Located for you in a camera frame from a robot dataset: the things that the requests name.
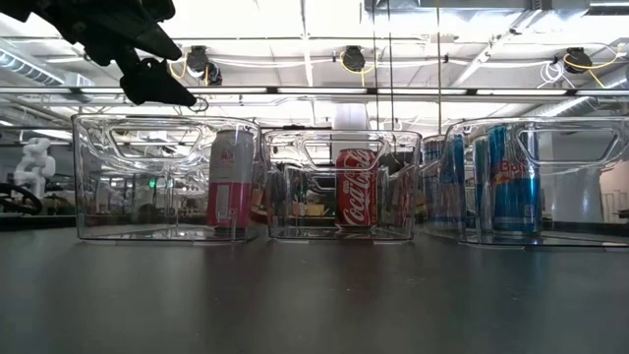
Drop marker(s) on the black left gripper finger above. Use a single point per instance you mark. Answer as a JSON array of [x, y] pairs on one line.
[[132, 37], [157, 83]]

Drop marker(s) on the white pink Spindrift can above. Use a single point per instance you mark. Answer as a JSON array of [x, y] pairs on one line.
[[231, 206]]

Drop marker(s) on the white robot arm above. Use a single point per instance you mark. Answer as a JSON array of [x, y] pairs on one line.
[[34, 167]]

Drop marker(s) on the black ceiling dome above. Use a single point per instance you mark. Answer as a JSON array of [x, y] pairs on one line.
[[197, 59], [353, 59], [578, 60]]

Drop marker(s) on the clear plastic storage bin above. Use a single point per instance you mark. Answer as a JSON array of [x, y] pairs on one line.
[[123, 206], [314, 206], [580, 196]]

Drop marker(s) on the white column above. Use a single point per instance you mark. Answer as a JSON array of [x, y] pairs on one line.
[[351, 118]]

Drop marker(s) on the thin dark vertical rod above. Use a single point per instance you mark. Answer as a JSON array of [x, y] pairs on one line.
[[391, 49], [438, 49], [375, 49]]

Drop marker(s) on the frame crossbar with light strips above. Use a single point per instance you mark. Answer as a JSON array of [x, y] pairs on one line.
[[314, 91]]

